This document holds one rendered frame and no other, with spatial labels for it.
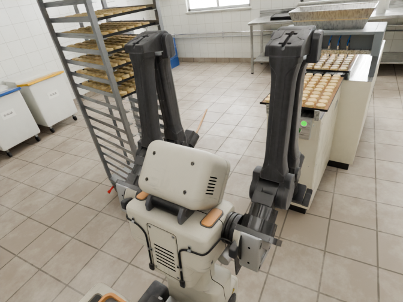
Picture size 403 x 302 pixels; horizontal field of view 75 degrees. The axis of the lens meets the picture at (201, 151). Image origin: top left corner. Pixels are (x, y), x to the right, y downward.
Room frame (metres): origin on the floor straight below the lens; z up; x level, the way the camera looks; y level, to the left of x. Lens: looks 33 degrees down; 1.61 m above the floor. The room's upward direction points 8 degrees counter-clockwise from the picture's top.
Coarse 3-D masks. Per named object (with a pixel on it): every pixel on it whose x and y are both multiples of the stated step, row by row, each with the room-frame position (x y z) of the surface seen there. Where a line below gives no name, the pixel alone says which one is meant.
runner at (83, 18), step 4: (84, 16) 1.70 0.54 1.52; (96, 16) 1.61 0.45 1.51; (52, 20) 2.02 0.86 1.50; (56, 20) 1.98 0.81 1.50; (60, 20) 1.94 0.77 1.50; (64, 20) 1.89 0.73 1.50; (68, 20) 1.85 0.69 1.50; (72, 20) 1.82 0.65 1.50; (76, 20) 1.78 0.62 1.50; (80, 20) 1.74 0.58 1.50; (84, 20) 1.71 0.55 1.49; (88, 20) 1.68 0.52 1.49; (100, 20) 1.63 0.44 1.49
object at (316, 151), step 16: (336, 96) 1.73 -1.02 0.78; (304, 112) 1.46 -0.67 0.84; (336, 112) 1.85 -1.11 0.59; (320, 128) 1.36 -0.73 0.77; (304, 144) 1.40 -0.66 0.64; (320, 144) 1.42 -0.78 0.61; (304, 160) 1.39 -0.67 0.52; (320, 160) 1.49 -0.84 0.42; (304, 176) 1.38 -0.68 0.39; (320, 176) 1.59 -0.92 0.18; (288, 208) 1.46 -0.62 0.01; (304, 208) 1.37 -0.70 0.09
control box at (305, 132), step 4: (300, 116) 1.42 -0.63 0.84; (300, 120) 1.39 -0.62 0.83; (304, 120) 1.37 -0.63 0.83; (308, 120) 1.36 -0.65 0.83; (300, 124) 1.39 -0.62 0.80; (308, 124) 1.36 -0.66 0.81; (300, 128) 1.39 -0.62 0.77; (304, 128) 1.37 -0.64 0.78; (308, 128) 1.36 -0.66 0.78; (300, 132) 1.39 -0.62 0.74; (304, 132) 1.37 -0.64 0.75; (308, 132) 1.36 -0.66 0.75; (300, 136) 1.38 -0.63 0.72; (304, 136) 1.37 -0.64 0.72; (308, 136) 1.36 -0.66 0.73
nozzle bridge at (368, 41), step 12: (372, 24) 2.03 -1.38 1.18; (384, 24) 1.97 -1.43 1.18; (324, 36) 2.07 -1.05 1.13; (336, 36) 2.02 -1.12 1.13; (348, 36) 1.97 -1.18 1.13; (360, 36) 1.93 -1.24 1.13; (372, 36) 1.88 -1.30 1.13; (324, 48) 2.07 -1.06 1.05; (360, 48) 1.92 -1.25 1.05; (372, 48) 1.80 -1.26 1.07; (372, 60) 1.88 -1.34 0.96; (372, 72) 1.87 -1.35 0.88
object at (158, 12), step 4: (152, 0) 1.92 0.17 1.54; (156, 0) 1.90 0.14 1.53; (156, 4) 1.90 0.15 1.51; (160, 8) 1.92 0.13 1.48; (156, 12) 1.91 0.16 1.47; (160, 12) 1.92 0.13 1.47; (156, 16) 1.91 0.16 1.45; (160, 16) 1.91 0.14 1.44; (160, 20) 1.91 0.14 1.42; (160, 24) 1.90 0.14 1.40; (160, 28) 1.90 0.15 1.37; (172, 76) 1.92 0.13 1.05; (176, 96) 1.92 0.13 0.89; (176, 100) 1.91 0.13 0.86; (180, 116) 1.92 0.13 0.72
